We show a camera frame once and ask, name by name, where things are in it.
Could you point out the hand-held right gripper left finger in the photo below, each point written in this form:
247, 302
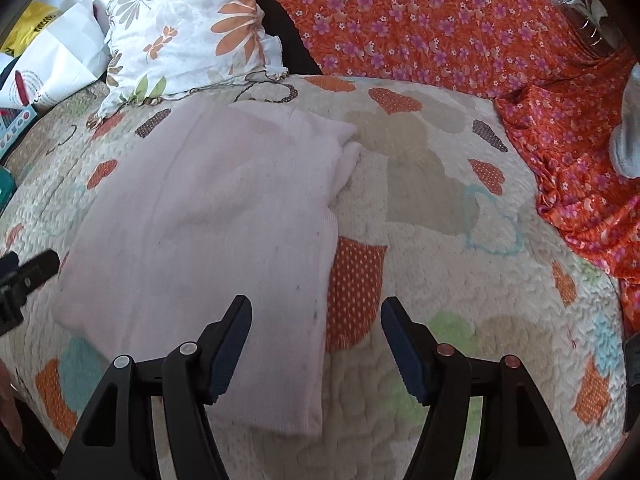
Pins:
232, 350

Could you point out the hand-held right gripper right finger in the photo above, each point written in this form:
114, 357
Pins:
405, 355

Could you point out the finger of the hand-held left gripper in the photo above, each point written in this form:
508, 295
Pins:
37, 265

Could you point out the pink small garment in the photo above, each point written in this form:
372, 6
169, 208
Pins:
200, 220

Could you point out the teal cardboard box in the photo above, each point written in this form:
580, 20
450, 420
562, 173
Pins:
6, 190

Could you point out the heart print quilt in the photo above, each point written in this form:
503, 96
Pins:
450, 240

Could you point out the light blue shapes box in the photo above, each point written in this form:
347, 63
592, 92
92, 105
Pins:
17, 127

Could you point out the white paper bag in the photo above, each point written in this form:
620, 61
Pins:
60, 60

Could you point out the yellow plastic bag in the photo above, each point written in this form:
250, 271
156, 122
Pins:
30, 22

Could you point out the floral print pillow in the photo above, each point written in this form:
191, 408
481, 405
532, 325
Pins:
190, 25

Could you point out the grey white cloth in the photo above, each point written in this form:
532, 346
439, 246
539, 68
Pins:
627, 145

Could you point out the orange floral cloth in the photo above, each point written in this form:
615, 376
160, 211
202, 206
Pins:
425, 25

